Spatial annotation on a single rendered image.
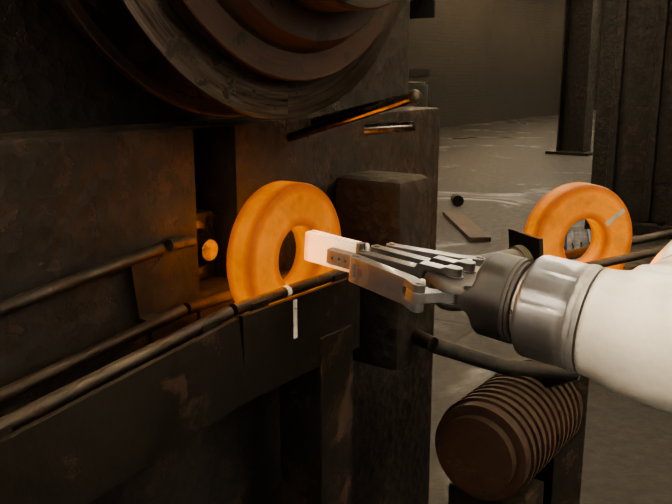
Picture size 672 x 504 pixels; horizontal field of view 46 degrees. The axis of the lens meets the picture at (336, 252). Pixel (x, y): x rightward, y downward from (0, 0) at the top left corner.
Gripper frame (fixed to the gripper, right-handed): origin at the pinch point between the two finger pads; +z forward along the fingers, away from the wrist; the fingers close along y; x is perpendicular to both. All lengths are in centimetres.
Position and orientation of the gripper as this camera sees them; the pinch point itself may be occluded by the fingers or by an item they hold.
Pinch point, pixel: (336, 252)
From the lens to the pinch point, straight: 78.4
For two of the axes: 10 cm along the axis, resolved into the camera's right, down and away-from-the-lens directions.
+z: -8.1, -2.2, 5.5
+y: 5.9, -1.8, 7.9
